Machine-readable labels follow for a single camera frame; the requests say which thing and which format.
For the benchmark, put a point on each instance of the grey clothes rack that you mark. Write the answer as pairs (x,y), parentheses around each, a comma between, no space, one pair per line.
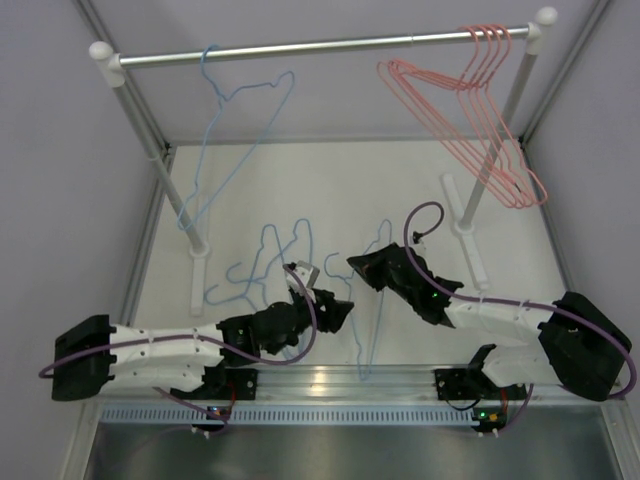
(113,68)

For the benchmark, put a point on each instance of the pink hung hanger one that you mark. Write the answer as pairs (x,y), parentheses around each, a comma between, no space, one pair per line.
(460,120)

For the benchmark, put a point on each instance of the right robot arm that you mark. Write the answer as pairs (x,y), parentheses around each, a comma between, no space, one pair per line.
(568,342)

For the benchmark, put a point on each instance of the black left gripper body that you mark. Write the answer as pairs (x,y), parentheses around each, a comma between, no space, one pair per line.
(325,319)

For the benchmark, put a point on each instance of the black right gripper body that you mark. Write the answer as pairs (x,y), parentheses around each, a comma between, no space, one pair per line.
(403,291)

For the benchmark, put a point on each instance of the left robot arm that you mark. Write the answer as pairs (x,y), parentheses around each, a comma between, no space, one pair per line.
(96,357)

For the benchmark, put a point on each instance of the slotted grey cable duct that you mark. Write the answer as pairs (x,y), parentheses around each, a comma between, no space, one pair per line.
(348,415)

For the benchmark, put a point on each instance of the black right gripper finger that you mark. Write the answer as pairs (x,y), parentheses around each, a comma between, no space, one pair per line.
(378,282)
(373,266)

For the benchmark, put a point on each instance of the aluminium mounting rail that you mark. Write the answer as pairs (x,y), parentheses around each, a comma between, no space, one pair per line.
(282,385)

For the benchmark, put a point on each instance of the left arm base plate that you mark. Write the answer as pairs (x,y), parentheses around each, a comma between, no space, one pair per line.
(235,382)

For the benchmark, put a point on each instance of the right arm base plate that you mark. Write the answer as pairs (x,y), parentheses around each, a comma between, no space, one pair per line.
(456,384)

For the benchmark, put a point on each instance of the pink hung hanger two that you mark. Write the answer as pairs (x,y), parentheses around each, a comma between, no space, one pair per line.
(475,120)

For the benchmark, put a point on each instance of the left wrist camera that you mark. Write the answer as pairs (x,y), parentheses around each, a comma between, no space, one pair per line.
(305,272)

